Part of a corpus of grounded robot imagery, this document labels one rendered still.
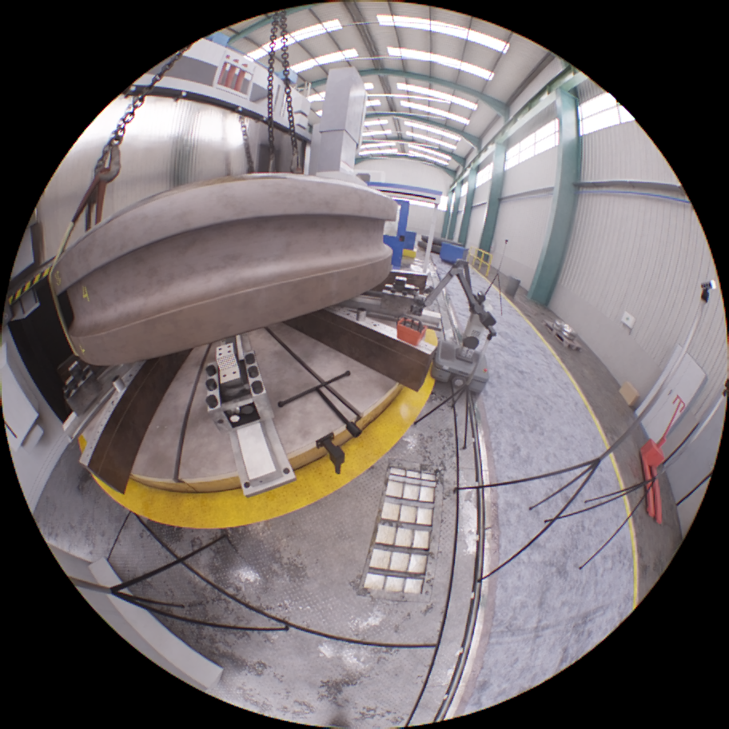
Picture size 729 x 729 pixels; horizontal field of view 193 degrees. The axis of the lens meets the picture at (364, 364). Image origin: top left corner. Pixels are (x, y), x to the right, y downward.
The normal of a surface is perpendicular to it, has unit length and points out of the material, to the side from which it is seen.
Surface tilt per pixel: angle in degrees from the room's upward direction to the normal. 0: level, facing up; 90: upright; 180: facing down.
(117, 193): 90
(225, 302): 90
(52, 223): 90
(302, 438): 0
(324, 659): 0
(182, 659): 37
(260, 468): 0
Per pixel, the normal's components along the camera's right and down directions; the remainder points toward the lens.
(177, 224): 0.49, 0.58
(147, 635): 0.21, -0.98
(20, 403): 0.97, 0.21
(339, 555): 0.09, -0.78
